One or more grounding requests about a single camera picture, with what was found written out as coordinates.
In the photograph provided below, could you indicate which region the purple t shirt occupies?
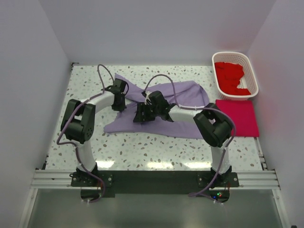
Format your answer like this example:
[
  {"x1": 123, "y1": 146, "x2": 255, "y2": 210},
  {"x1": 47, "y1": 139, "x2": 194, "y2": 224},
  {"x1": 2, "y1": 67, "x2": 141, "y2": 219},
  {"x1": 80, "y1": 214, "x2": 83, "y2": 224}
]
[{"x1": 104, "y1": 74, "x2": 209, "y2": 139}]

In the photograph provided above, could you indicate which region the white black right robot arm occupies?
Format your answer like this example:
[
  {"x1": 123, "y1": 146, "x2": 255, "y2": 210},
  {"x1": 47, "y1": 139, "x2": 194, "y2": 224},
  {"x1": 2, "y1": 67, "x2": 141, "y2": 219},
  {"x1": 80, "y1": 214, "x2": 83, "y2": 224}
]
[{"x1": 133, "y1": 91, "x2": 236, "y2": 175}]

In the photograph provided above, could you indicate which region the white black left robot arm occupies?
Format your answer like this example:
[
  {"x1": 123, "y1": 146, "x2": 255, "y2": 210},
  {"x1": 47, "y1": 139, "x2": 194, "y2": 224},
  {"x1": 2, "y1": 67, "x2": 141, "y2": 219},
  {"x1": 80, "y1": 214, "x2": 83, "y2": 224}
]
[{"x1": 57, "y1": 79, "x2": 129, "y2": 173}]

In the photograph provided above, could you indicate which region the red t shirt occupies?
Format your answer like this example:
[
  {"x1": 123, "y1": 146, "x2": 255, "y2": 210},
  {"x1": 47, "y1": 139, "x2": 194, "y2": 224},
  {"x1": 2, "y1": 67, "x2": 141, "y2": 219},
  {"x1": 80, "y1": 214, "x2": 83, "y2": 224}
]
[{"x1": 215, "y1": 62, "x2": 251, "y2": 96}]

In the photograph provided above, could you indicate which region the white perforated plastic basket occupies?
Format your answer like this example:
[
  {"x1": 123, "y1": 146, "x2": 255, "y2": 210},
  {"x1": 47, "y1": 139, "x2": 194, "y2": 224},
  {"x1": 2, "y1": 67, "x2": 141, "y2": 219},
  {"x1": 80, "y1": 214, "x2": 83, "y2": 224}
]
[{"x1": 212, "y1": 51, "x2": 259, "y2": 101}]

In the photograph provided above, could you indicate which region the folded pink t shirt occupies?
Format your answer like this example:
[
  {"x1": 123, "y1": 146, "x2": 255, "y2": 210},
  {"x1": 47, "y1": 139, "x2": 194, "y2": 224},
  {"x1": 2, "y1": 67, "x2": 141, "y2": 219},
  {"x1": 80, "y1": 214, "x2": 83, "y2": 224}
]
[{"x1": 216, "y1": 100, "x2": 259, "y2": 137}]

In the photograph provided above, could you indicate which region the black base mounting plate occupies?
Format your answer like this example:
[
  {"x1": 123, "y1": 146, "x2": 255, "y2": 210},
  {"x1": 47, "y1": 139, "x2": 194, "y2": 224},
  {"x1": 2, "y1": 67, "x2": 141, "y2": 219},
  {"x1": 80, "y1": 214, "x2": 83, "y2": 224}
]
[{"x1": 69, "y1": 170, "x2": 239, "y2": 201}]

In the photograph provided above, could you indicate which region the aluminium right side rail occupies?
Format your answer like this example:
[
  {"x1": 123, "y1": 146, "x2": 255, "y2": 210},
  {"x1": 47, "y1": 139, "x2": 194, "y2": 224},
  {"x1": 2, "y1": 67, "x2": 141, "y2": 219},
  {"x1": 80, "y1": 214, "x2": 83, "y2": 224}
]
[{"x1": 254, "y1": 137, "x2": 268, "y2": 171}]

